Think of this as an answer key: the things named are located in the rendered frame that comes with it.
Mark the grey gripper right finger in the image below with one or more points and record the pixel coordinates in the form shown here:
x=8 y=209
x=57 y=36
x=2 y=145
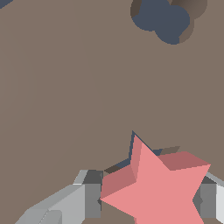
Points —
x=209 y=201

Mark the pink star block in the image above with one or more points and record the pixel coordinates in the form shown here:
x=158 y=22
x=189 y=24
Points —
x=157 y=189

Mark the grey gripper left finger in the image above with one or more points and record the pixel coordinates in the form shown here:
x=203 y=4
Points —
x=73 y=201

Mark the brown slotted board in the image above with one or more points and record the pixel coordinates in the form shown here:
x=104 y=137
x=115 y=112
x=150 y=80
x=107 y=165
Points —
x=73 y=87

